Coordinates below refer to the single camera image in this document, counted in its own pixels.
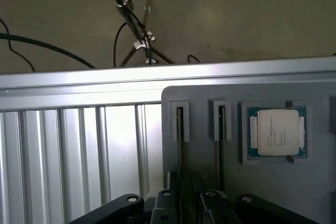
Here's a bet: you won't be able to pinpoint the silver CPU chip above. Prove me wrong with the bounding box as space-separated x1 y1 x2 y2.
247 105 308 158

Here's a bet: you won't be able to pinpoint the grey parts rack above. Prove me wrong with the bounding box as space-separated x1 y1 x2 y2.
160 84 336 224

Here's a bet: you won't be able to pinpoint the black tripod silver knobs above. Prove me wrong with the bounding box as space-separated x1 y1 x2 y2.
98 0 175 66

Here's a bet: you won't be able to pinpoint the thick black floor cable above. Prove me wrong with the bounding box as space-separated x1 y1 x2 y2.
0 32 97 69

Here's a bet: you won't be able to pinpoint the thin black floor cable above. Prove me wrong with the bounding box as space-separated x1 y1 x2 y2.
113 21 130 67
0 18 36 72

